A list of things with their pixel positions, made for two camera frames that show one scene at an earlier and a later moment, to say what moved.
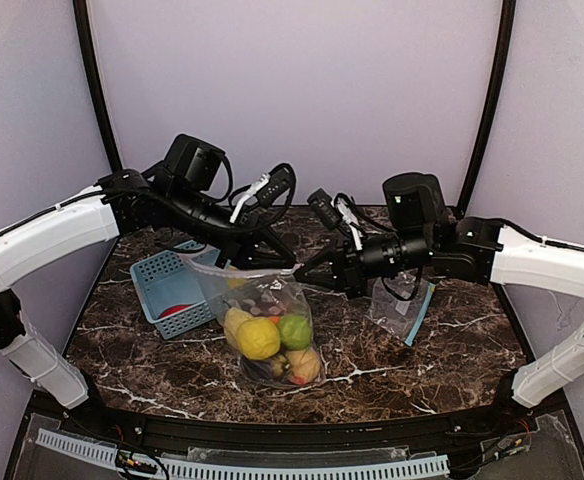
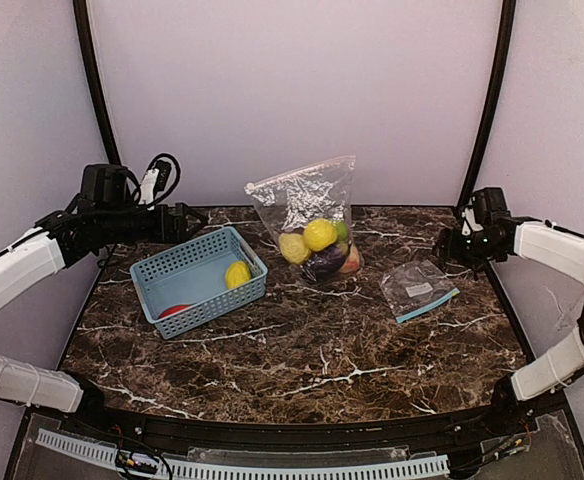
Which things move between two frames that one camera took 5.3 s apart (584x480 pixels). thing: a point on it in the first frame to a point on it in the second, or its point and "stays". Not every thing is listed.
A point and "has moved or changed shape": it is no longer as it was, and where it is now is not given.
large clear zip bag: [267, 320] to [307, 212]
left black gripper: [242, 245] to [176, 222]
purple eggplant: [257, 369] has moved or changed shape
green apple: [295, 331] to [343, 230]
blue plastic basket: [177, 288] stays
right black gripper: [352, 267] to [452, 243]
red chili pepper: [172, 309] stays
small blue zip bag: [400, 300] has moved or changed shape
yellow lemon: [258, 338] to [320, 234]
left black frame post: [82, 19] stays
